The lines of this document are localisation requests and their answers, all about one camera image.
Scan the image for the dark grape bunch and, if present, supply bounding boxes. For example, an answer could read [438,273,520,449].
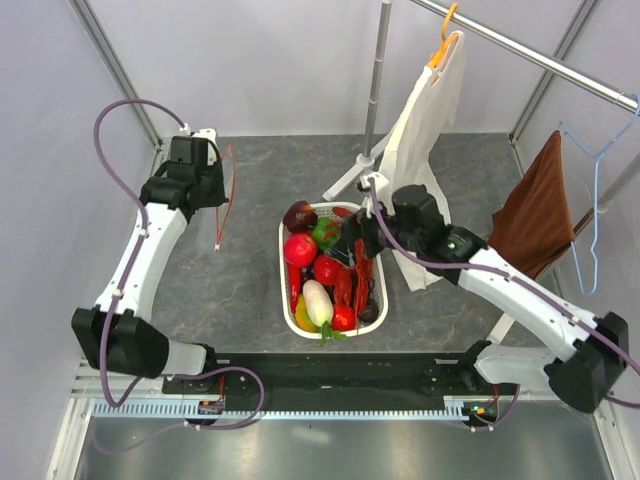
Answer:
[358,303,379,325]

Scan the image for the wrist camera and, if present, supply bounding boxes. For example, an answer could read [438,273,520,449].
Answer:
[179,124,217,145]
[357,172,391,217]

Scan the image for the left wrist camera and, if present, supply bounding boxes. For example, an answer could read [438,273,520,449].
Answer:
[179,124,217,145]

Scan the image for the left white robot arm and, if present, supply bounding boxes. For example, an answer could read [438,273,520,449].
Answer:
[71,137,228,393]

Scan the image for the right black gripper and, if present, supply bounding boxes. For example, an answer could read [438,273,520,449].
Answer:
[325,193,422,268]

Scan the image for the blue wire hanger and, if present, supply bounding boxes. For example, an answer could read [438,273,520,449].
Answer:
[558,93,639,297]

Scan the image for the purple cable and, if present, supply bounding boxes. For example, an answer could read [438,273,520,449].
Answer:
[367,177,640,434]
[79,98,266,456]

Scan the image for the white hanging shirt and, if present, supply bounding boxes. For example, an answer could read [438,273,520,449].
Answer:
[372,30,467,293]

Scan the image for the brown hanging towel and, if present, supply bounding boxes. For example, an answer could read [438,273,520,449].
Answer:
[488,131,575,279]

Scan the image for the clear zip top bag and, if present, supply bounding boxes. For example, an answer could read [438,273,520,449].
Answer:
[196,142,237,255]

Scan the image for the white plastic basket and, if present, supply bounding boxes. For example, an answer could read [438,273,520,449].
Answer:
[279,200,388,343]

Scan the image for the white slotted cable duct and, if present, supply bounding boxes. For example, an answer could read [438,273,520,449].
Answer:
[92,398,469,421]

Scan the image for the metal clothes rack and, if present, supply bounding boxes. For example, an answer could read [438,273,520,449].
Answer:
[322,0,640,346]

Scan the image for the red tomato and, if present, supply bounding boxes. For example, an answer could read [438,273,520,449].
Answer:
[331,305,356,332]

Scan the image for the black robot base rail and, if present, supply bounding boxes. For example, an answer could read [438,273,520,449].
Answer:
[162,349,521,414]

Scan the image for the green bell pepper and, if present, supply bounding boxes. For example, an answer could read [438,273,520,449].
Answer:
[311,217,342,251]

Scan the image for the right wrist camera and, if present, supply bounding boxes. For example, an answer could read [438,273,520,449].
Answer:
[357,172,391,217]

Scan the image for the white radish with leaves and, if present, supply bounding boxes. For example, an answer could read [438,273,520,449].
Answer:
[302,280,346,345]

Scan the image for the red crayfish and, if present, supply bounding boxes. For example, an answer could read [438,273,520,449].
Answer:
[334,239,373,332]

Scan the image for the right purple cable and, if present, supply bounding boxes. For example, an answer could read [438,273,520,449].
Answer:
[367,177,640,434]

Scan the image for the yellow green mango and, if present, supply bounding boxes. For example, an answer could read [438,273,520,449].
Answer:
[295,295,320,333]

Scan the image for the red apple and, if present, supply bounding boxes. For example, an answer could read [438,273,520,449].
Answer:
[283,233,318,269]

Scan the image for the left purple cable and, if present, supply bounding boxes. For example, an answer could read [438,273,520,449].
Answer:
[79,98,266,456]

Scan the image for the red chili pepper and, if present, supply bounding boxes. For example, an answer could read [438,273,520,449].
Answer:
[286,263,302,313]

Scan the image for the dark red onion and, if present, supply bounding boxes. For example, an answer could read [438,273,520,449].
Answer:
[282,200,318,233]

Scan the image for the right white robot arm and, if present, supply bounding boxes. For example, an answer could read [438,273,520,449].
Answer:
[326,178,639,413]

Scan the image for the orange clothes hanger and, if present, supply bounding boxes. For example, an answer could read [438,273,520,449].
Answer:
[427,2,458,70]

